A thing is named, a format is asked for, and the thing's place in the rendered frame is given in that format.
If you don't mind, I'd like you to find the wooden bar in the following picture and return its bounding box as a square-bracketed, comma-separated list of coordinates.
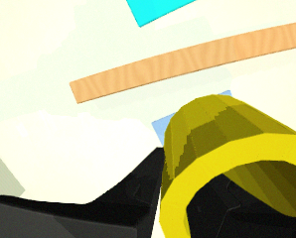
[70, 23, 296, 104]

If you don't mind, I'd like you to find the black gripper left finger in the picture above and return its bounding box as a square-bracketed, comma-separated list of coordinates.
[0, 147, 165, 238]

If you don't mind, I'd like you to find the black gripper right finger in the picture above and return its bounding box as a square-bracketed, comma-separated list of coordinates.
[187, 174, 296, 238]

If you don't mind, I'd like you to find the yellow cup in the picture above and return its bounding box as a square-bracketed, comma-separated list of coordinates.
[160, 94, 296, 238]

